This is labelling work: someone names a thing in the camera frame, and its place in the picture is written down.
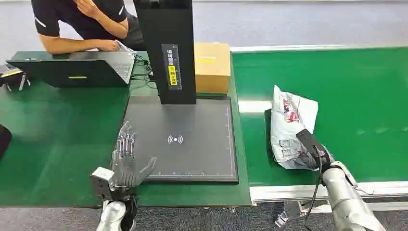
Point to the dark grey scanner base plate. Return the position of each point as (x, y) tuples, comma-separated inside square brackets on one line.
[(191, 153)]

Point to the green conveyor belt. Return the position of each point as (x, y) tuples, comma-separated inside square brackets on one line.
[(350, 95)]

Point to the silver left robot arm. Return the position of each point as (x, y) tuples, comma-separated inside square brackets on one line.
[(112, 216)]

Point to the black device with yellow stripe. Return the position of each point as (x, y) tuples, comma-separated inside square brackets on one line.
[(11, 76)]

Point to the person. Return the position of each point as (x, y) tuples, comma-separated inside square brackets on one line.
[(92, 19)]

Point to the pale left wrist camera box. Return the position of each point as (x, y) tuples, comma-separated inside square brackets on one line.
[(101, 182)]

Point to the black open laptop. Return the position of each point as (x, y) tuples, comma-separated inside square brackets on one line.
[(73, 71)]

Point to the black scanner column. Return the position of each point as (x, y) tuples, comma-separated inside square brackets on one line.
[(165, 28)]

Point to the yellow black warning label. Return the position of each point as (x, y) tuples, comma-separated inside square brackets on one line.
[(172, 67)]

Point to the white plastic parcel bag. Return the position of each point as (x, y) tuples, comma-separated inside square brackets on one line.
[(288, 127)]

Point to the small metal bracket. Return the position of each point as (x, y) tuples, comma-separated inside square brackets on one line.
[(281, 220)]

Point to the green table mat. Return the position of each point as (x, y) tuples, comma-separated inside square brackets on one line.
[(57, 143)]

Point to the dark right robot hand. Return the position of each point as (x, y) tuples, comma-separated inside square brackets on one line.
[(314, 150)]

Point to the person's hand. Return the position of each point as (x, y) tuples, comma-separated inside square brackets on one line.
[(110, 45)]

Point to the brown cardboard box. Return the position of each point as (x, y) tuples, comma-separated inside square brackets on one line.
[(212, 68)]

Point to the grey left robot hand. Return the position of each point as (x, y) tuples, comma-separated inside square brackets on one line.
[(126, 172)]

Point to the black rounded object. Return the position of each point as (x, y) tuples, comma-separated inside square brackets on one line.
[(3, 140)]

